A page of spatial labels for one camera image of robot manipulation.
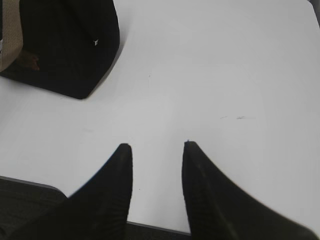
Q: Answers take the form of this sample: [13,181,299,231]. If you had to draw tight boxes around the black tote bag tan handles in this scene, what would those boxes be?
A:
[0,0,120,100]

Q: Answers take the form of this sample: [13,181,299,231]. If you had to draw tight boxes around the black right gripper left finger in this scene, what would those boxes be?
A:
[37,143,132,240]

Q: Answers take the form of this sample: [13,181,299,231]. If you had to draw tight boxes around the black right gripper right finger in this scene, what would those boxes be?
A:
[181,141,318,240]

